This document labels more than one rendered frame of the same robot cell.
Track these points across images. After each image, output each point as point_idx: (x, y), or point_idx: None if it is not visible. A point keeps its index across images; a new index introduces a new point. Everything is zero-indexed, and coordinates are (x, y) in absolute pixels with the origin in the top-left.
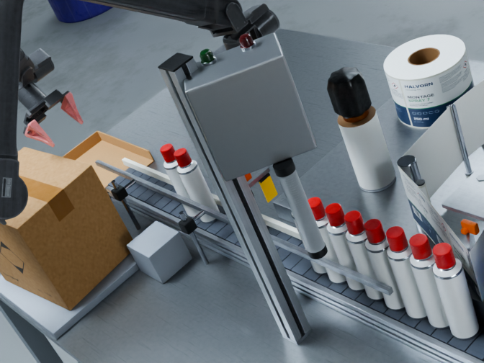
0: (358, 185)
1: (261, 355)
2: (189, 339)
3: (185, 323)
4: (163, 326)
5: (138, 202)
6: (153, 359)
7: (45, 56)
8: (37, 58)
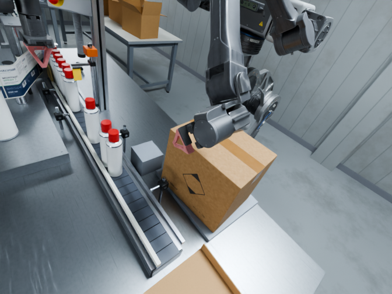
0: (16, 136)
1: (119, 109)
2: (144, 125)
3: (144, 132)
4: (154, 135)
5: (153, 208)
6: (160, 125)
7: (200, 112)
8: (208, 108)
